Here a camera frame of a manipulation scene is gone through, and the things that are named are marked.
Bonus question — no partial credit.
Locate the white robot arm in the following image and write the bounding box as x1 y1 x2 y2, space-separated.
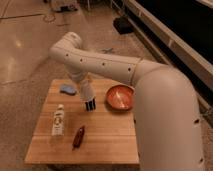
49 32 206 171

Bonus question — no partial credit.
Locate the orange wooden bowl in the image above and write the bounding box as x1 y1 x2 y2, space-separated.
106 84 134 110

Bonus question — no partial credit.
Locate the blue sponge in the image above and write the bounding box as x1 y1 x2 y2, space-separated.
60 84 77 95

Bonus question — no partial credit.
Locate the wooden folding table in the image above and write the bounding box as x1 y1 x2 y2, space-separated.
25 79 138 164

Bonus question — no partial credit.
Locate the white tube bottle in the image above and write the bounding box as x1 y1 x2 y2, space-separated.
51 104 65 136

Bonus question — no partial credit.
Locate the black object on floor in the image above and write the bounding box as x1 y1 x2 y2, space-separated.
113 17 133 34

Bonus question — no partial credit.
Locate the grey equipment at top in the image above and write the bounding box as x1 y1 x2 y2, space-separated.
50 0 77 12

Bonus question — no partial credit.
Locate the floor cable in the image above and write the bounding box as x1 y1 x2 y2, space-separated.
0 3 57 24

